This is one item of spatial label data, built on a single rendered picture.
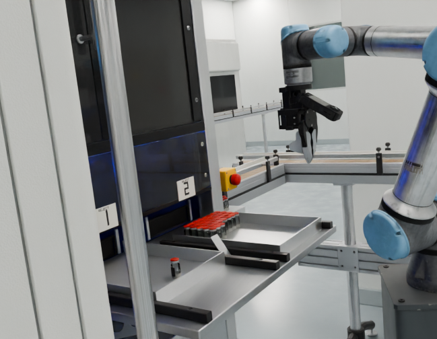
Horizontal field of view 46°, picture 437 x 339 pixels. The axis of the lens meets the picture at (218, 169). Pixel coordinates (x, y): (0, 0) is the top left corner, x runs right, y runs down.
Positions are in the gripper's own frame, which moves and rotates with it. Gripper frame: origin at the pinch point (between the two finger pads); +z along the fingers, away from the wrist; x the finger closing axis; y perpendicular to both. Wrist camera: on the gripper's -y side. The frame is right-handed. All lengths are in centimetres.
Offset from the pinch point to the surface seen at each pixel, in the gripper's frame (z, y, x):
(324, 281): 110, 75, -166
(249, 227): 21.5, 22.6, -1.2
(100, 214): 6, 38, 43
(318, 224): 19.6, 1.1, -3.7
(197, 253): 19.5, 19.9, 28.6
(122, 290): 19, 21, 54
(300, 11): -139, 368, -789
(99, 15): -31, -18, 87
